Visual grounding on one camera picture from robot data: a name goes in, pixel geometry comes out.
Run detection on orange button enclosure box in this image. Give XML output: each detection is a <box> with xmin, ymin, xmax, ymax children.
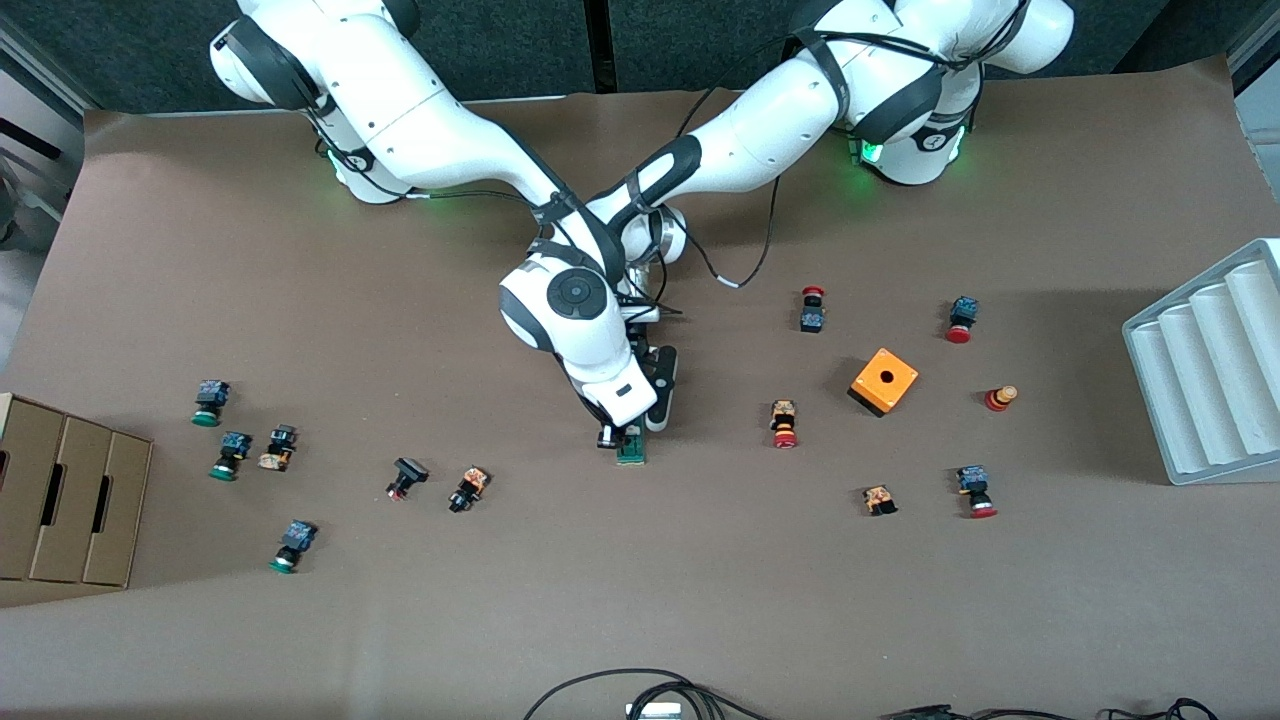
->
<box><xmin>847</xmin><ymin>347</ymin><xmax>920</xmax><ymax>419</ymax></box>

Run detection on green mushroom pushbutton blue block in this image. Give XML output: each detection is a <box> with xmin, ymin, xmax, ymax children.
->
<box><xmin>208</xmin><ymin>431</ymin><xmax>253</xmax><ymax>482</ymax></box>
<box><xmin>268</xmin><ymin>519</ymin><xmax>319</xmax><ymax>575</ymax></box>
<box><xmin>192</xmin><ymin>379</ymin><xmax>232</xmax><ymax>428</ymax></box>

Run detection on black looped cable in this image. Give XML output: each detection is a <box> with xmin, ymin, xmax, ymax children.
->
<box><xmin>522</xmin><ymin>667</ymin><xmax>776</xmax><ymax>720</ymax></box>

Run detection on grey ridged tray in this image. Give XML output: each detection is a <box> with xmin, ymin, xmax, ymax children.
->
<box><xmin>1121</xmin><ymin>237</ymin><xmax>1280</xmax><ymax>487</ymax></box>

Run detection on brown cardboard divider box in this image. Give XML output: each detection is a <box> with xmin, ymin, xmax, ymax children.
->
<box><xmin>0</xmin><ymin>392</ymin><xmax>154</xmax><ymax>589</ymax></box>

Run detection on grey metal rack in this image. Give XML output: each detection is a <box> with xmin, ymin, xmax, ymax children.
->
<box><xmin>1228</xmin><ymin>30</ymin><xmax>1280</xmax><ymax>171</ymax></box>
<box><xmin>0</xmin><ymin>15</ymin><xmax>89</xmax><ymax>251</ymax></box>

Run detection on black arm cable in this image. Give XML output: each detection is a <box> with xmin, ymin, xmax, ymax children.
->
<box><xmin>320</xmin><ymin>140</ymin><xmax>561</xmax><ymax>216</ymax></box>
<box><xmin>678</xmin><ymin>88</ymin><xmax>783</xmax><ymax>293</ymax></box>

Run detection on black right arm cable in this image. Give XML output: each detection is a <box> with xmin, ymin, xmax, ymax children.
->
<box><xmin>320</xmin><ymin>140</ymin><xmax>561</xmax><ymax>216</ymax></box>

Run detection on black square pushbutton red terminals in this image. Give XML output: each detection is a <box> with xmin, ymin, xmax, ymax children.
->
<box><xmin>385</xmin><ymin>457</ymin><xmax>430</xmax><ymax>502</ymax></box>

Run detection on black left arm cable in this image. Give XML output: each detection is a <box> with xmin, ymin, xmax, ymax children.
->
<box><xmin>678</xmin><ymin>88</ymin><xmax>783</xmax><ymax>293</ymax></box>

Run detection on brown paper table cover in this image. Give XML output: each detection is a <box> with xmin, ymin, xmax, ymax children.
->
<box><xmin>0</xmin><ymin>55</ymin><xmax>1280</xmax><ymax>720</ymax></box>

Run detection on black cable bundle green connector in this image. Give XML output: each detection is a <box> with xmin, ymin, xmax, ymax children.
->
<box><xmin>878</xmin><ymin>697</ymin><xmax>1223</xmax><ymax>720</ymax></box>

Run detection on black pushbutton orange block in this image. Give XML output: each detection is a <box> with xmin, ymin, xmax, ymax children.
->
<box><xmin>257</xmin><ymin>424</ymin><xmax>299</xmax><ymax>473</ymax></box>
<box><xmin>448</xmin><ymin>465</ymin><xmax>491</xmax><ymax>514</ymax></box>

